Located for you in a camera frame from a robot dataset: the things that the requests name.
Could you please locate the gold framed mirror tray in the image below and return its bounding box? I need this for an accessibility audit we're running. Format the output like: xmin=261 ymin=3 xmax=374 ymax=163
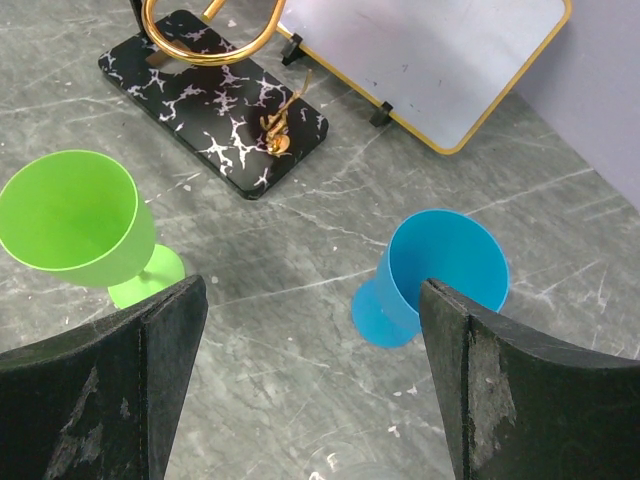
xmin=278 ymin=0 xmax=572 ymax=155

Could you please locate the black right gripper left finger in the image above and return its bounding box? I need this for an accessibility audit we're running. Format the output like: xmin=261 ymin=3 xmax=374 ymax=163
xmin=1 ymin=275 xmax=208 ymax=479

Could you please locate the green plastic wine glass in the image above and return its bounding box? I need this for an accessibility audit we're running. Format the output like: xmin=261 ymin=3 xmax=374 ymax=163
xmin=1 ymin=150 xmax=186 ymax=309

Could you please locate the clear tumbler glass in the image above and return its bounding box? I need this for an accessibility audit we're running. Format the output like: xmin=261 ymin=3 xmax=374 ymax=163
xmin=304 ymin=441 xmax=405 ymax=480

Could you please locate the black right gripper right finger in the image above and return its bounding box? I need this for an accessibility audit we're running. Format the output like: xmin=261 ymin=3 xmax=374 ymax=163
xmin=420 ymin=279 xmax=639 ymax=479

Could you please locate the blue plastic wine glass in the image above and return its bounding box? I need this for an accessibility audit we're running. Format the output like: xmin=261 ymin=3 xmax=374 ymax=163
xmin=351 ymin=209 xmax=510 ymax=348

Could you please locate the gold wire wine glass rack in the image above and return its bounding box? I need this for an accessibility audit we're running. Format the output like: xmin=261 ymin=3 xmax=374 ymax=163
xmin=98 ymin=1 xmax=329 ymax=200

